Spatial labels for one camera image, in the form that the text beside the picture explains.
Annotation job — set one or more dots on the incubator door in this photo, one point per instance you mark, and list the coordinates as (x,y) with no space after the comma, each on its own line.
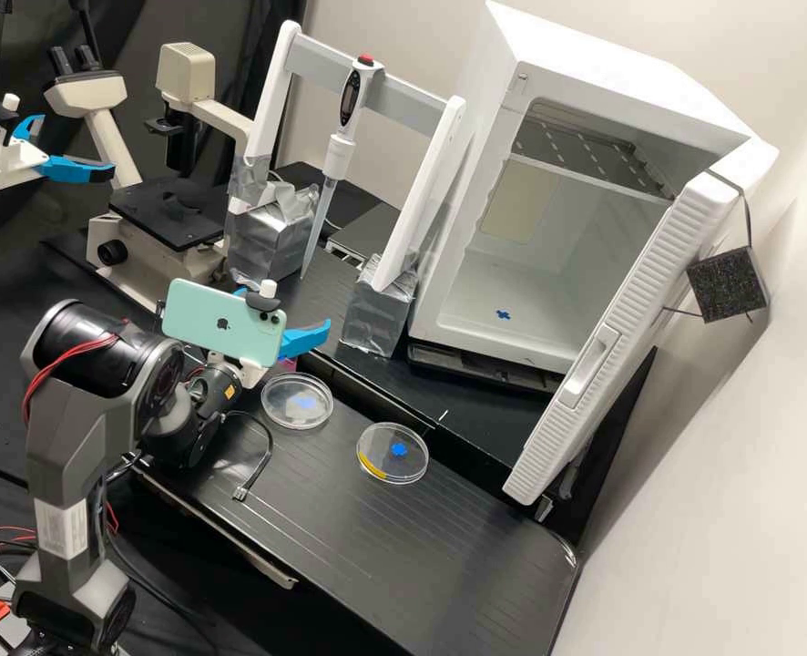
(615,369)

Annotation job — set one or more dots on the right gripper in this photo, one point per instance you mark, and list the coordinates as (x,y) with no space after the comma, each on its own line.
(252,372)

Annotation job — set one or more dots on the petri dish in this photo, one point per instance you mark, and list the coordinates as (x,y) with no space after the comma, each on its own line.
(297,403)

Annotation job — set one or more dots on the right wrist camera phone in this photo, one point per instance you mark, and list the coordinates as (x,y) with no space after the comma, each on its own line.
(219,321)

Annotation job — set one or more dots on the white incubator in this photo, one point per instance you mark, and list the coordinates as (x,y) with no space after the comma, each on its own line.
(581,137)

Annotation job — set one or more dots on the left phone holder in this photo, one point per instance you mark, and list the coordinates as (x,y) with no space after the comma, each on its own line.
(10,102)

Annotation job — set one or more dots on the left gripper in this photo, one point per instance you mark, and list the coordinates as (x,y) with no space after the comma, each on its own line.
(9,164)

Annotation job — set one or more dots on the pipette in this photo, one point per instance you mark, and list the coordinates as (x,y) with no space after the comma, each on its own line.
(349,102)

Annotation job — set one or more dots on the white pipette stand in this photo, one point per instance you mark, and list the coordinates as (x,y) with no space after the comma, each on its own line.
(417,198)

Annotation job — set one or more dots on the cream microscope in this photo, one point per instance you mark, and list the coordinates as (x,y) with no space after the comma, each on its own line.
(151,239)

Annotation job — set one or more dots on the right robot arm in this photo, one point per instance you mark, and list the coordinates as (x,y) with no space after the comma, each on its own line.
(58,424)

